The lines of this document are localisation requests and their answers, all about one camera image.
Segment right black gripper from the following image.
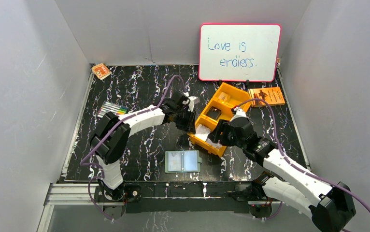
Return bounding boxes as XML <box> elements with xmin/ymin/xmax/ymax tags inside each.
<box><xmin>207</xmin><ymin>118</ymin><xmax>246</xmax><ymax>149</ymax></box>

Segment white cards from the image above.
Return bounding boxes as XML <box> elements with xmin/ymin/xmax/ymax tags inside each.
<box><xmin>195</xmin><ymin>124</ymin><xmax>222</xmax><ymax>149</ymax></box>

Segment orange divided bin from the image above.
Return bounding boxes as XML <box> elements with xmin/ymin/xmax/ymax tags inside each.
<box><xmin>188</xmin><ymin>83</ymin><xmax>250</xmax><ymax>157</ymax></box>

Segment green card holder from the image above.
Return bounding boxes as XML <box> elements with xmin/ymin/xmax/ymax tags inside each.
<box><xmin>165</xmin><ymin>150</ymin><xmax>202</xmax><ymax>174</ymax></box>

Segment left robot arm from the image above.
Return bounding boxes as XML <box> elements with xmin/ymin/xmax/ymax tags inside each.
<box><xmin>90</xmin><ymin>92</ymin><xmax>199</xmax><ymax>201</ymax></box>

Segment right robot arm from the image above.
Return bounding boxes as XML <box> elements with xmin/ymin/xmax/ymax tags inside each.
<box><xmin>208</xmin><ymin>116</ymin><xmax>356</xmax><ymax>232</ymax></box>

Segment beige card in bin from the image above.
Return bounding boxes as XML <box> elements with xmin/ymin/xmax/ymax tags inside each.
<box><xmin>218</xmin><ymin>92</ymin><xmax>231</xmax><ymax>102</ymax></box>

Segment small orange card box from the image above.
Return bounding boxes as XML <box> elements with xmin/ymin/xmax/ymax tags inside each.
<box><xmin>91</xmin><ymin>63</ymin><xmax>112</xmax><ymax>80</ymax></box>

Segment small black box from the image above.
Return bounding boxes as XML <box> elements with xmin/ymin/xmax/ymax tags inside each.
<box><xmin>206</xmin><ymin>107</ymin><xmax>222</xmax><ymax>121</ymax></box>

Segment orange book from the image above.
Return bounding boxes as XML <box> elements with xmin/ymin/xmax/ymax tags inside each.
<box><xmin>248</xmin><ymin>87</ymin><xmax>286</xmax><ymax>106</ymax></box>

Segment marker pen set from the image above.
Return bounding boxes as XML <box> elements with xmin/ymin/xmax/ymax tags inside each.
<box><xmin>97</xmin><ymin>101</ymin><xmax>129</xmax><ymax>118</ymax></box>

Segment pink framed whiteboard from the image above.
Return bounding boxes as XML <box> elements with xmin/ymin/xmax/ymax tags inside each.
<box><xmin>198</xmin><ymin>23</ymin><xmax>282</xmax><ymax>82</ymax></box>

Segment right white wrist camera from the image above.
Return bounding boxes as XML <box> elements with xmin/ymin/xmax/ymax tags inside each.
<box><xmin>231</xmin><ymin>107</ymin><xmax>247</xmax><ymax>121</ymax></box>

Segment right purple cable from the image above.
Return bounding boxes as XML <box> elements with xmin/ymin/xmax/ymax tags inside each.
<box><xmin>233</xmin><ymin>98</ymin><xmax>370</xmax><ymax>232</ymax></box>

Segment purple cable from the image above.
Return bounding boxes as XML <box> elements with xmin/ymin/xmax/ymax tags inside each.
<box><xmin>79</xmin><ymin>74</ymin><xmax>187</xmax><ymax>221</ymax></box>
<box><xmin>233</xmin><ymin>98</ymin><xmax>370</xmax><ymax>232</ymax></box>

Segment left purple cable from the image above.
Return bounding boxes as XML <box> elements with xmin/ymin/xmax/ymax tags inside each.
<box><xmin>79</xmin><ymin>74</ymin><xmax>187</xmax><ymax>221</ymax></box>

